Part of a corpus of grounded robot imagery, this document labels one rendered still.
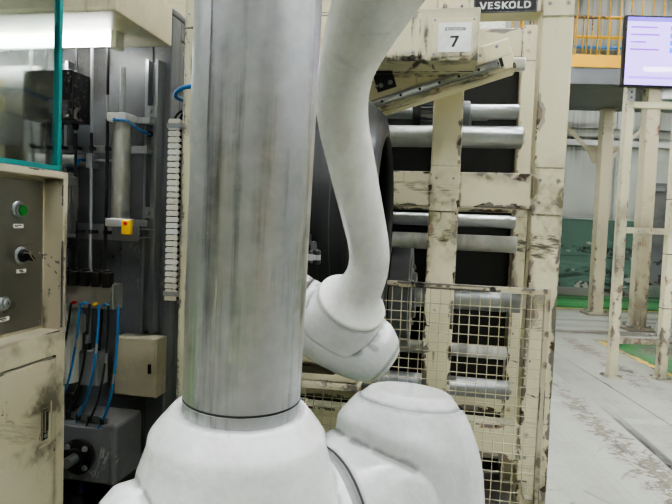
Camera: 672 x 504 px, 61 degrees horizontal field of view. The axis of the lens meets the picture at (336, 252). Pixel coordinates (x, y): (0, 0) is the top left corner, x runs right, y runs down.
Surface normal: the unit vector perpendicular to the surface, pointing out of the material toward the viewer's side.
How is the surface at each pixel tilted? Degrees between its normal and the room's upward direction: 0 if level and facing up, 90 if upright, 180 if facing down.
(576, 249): 90
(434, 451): 64
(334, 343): 112
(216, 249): 92
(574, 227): 90
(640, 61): 90
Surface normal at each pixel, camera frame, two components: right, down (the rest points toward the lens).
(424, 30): -0.19, 0.04
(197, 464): -0.15, -0.49
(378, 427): -0.30, -0.61
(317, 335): -0.34, 0.33
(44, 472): 0.98, 0.05
